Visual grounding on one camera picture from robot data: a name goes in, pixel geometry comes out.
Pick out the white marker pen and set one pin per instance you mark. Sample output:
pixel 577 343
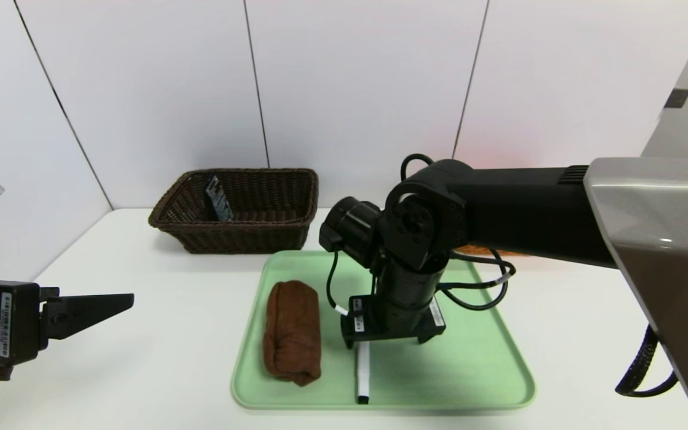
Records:
pixel 363 370

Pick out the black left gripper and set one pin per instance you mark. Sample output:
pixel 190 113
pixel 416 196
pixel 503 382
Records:
pixel 17 322

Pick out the green plastic tray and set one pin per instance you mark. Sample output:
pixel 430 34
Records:
pixel 487 370

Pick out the small dark wall plate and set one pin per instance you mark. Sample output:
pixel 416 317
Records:
pixel 677 98

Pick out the orange wicker basket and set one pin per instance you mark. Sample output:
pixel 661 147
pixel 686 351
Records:
pixel 475 251

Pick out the brown towel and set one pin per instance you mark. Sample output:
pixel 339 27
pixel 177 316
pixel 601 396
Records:
pixel 292 334

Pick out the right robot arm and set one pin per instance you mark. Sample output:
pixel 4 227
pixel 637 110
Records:
pixel 529 203

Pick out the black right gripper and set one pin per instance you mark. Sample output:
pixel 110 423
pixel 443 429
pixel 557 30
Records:
pixel 374 322

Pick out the black squeeze tube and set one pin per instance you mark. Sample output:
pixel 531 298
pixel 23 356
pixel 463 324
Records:
pixel 220 200

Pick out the dark brown wicker basket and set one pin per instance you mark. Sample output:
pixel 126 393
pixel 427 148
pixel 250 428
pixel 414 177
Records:
pixel 260 239

